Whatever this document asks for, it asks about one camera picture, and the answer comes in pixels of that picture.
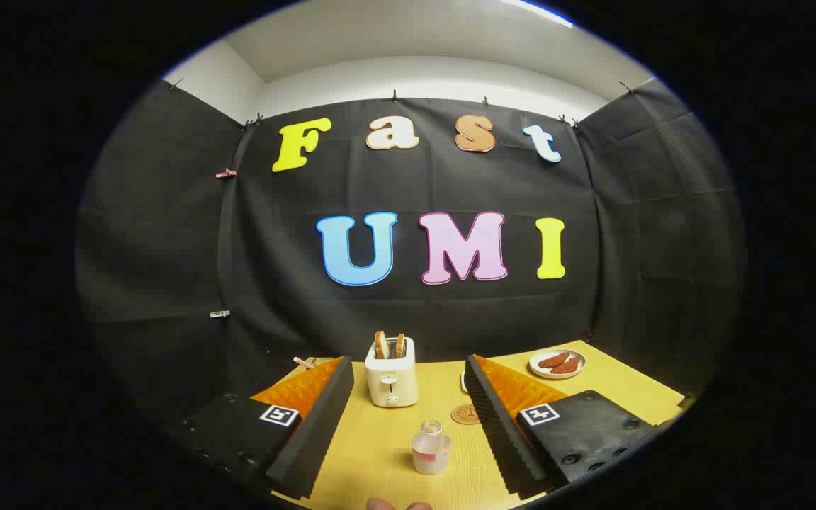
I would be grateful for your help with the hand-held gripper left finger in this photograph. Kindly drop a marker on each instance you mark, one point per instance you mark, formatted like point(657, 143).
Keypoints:
point(316, 439)

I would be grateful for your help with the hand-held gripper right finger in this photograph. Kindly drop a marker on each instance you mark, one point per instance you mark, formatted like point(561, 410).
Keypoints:
point(496, 432)

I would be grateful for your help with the round wooden coaster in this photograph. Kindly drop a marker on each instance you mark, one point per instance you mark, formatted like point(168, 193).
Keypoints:
point(462, 415)

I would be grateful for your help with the clear juice bottle pink label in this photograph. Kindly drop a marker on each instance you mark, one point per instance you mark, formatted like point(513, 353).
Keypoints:
point(431, 453)

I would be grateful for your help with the wooden table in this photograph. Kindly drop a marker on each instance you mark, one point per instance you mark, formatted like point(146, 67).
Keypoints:
point(380, 446)

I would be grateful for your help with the round white plate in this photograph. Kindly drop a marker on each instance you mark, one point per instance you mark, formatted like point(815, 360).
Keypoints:
point(542, 372)

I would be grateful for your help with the red sausage piece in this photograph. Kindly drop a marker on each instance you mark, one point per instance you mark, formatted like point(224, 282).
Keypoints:
point(567, 366)
point(554, 360)

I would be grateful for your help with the white toaster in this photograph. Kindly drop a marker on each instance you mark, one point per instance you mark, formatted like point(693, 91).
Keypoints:
point(392, 382)

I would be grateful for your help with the toasted bread slice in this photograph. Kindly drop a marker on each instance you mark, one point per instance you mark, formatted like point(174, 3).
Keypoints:
point(382, 345)
point(400, 346)

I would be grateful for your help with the black backdrop cloth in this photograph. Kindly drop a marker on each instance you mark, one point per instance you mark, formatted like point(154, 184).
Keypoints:
point(450, 184)

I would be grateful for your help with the pink clip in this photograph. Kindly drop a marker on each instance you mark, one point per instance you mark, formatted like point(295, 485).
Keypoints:
point(225, 173)

